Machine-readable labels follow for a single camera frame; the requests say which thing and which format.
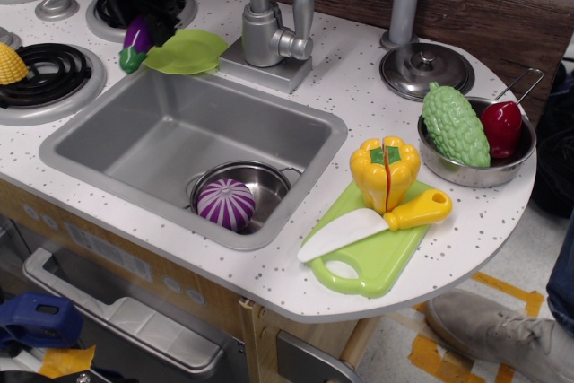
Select purple toy eggplant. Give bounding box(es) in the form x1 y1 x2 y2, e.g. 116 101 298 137
119 14 153 74

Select light green toy plate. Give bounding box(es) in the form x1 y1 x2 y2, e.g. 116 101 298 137
144 29 229 75

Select rear black coil burner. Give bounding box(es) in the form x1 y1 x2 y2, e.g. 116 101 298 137
85 0 197 44

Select black coil burner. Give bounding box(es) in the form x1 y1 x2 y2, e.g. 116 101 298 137
85 0 197 44
1 43 106 126

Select silver toy faucet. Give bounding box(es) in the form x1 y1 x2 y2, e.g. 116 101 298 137
219 0 315 93

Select front black coil burner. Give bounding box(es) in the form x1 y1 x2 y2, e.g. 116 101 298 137
1 43 106 126

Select grey toy sink basin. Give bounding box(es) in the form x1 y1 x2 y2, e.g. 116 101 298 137
39 68 347 250

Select yellow toy corn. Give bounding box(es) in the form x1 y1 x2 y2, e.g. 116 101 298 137
0 42 29 85

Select purple white striped toy onion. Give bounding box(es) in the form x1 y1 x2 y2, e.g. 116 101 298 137
196 178 256 232

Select small steel pot in sink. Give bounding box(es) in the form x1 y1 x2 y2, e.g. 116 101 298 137
187 161 291 235

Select steel pot lid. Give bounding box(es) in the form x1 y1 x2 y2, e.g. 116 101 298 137
379 42 475 101

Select yellow toy bell pepper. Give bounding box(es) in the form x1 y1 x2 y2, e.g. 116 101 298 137
350 136 422 214

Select green toy bitter gourd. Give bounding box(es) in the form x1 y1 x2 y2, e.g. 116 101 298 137
422 82 491 168

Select red toy pepper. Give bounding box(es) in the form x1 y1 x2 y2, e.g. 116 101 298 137
481 101 523 159

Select blue jeans leg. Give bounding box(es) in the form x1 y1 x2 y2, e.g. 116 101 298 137
546 215 573 336

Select grey suede shoe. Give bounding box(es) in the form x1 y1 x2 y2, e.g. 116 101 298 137
424 289 573 382

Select silver oven door handle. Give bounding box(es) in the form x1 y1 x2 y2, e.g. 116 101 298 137
23 247 248 382

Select blue clamp handle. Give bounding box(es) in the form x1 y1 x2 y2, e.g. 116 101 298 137
1 292 83 349

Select steel pan with wire handle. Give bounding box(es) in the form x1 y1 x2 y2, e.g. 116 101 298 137
418 87 536 187

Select yellow handled toy knife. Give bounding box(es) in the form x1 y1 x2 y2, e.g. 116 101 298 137
297 189 453 263

